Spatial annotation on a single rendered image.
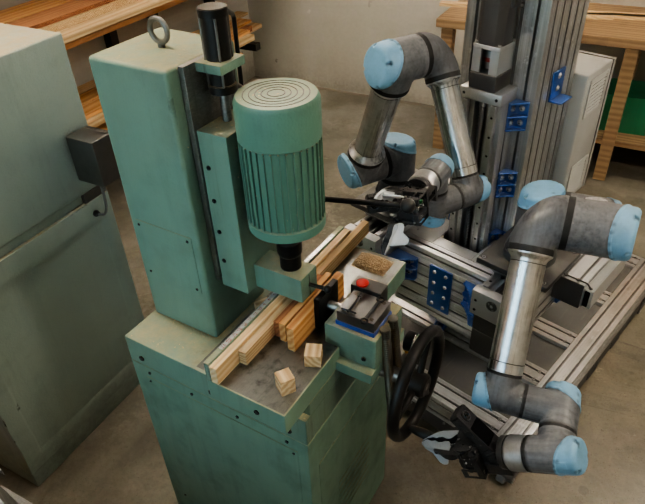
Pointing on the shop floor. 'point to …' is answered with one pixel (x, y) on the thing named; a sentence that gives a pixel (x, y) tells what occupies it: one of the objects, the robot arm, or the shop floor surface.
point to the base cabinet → (266, 448)
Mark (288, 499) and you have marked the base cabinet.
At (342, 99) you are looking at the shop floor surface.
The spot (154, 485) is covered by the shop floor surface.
